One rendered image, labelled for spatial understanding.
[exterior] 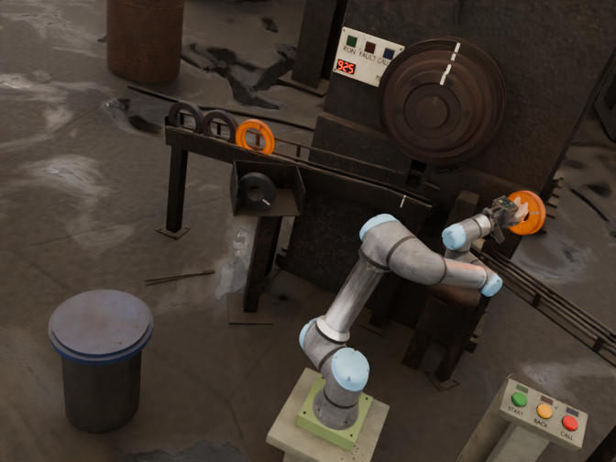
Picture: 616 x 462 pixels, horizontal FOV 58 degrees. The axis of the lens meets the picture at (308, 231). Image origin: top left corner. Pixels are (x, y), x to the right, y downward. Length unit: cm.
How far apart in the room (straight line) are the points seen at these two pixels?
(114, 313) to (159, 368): 48
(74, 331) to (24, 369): 53
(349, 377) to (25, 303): 150
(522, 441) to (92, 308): 142
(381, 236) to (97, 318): 96
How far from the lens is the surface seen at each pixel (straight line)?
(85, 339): 190
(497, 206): 198
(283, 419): 190
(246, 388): 234
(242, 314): 260
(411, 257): 155
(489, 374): 279
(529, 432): 188
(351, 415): 184
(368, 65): 236
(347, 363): 172
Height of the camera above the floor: 181
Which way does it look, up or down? 34 degrees down
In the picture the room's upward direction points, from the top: 14 degrees clockwise
